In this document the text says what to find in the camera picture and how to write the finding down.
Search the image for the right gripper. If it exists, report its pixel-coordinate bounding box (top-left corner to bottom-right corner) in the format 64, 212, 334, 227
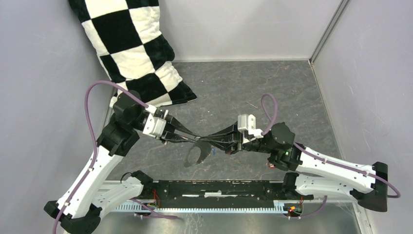
200, 120, 274, 155

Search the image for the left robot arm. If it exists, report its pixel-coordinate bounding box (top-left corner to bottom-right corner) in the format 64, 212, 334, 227
44, 92, 197, 234

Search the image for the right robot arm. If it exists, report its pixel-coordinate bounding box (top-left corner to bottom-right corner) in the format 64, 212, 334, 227
198, 122, 388, 212

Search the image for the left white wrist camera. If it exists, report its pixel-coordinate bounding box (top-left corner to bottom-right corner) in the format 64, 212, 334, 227
142, 105, 169, 139

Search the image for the aluminium frame rail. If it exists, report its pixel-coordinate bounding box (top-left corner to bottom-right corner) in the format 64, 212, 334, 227
308, 0, 351, 67

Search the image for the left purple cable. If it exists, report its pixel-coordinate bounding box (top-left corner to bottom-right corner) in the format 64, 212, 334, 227
51, 80, 180, 234

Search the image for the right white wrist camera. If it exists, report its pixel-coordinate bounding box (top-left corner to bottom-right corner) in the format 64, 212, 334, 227
237, 114, 263, 144

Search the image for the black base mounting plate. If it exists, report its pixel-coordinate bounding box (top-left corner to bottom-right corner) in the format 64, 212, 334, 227
133, 180, 314, 209

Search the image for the black white checkered pillow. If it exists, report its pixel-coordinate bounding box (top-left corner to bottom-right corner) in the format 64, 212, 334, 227
69, 0, 197, 107

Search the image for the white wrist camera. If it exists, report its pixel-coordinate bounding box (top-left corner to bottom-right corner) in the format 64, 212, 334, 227
237, 114, 263, 144
142, 105, 169, 139

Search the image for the white slotted cable duct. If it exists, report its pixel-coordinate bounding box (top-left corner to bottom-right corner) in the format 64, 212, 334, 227
112, 201, 301, 215

